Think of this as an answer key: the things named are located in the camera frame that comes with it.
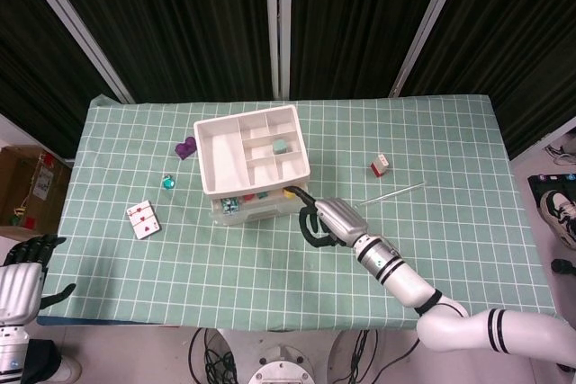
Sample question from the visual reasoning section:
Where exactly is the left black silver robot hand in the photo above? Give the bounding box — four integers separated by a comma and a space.
0, 234, 77, 322

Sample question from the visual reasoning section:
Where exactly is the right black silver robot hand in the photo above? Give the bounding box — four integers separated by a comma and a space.
284, 184, 369, 249

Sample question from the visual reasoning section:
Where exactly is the clear plastic drawer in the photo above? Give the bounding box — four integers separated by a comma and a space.
209, 183, 311, 227

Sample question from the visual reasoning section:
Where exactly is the round white robot base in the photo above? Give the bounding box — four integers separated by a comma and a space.
247, 344, 316, 384

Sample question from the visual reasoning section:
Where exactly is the white plastic drawer organizer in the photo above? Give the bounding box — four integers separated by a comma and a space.
193, 103, 312, 227

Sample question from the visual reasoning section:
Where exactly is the red white stamp block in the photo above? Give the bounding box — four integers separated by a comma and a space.
370, 154, 390, 178

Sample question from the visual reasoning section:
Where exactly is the white shoe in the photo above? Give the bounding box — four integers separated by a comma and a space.
56, 354, 83, 383

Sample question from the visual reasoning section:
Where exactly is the brown cardboard box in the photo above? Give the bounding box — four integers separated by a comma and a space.
0, 145, 73, 228

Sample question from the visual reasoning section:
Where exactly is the green white checked tablecloth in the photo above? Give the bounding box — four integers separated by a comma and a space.
38, 94, 562, 340

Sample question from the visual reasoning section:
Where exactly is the playing card deck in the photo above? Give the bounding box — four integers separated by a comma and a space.
126, 200, 162, 240

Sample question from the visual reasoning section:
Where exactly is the purple heart-shaped block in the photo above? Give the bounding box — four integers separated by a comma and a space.
175, 136, 199, 161

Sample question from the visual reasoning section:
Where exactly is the black pleated curtain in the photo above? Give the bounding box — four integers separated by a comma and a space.
400, 0, 576, 160
290, 0, 446, 100
0, 0, 122, 160
38, 0, 278, 104

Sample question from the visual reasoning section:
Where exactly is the black device with coloured buttons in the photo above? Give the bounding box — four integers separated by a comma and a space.
526, 172, 576, 199

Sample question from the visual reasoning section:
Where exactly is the black white sneaker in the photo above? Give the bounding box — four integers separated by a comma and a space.
538, 190, 576, 250

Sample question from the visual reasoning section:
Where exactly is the black cylindrical object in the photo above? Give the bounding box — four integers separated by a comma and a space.
551, 257, 576, 275

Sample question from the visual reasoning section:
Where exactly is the white sneaker with laces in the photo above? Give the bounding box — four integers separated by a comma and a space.
544, 144, 573, 165

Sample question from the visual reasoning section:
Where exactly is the black cable bundle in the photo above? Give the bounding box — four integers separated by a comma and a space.
348, 329, 379, 384
188, 327, 238, 384

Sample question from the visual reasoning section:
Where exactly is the white frame post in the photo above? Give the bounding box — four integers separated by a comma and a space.
8, 0, 136, 104
389, 0, 472, 97
264, 0, 293, 100

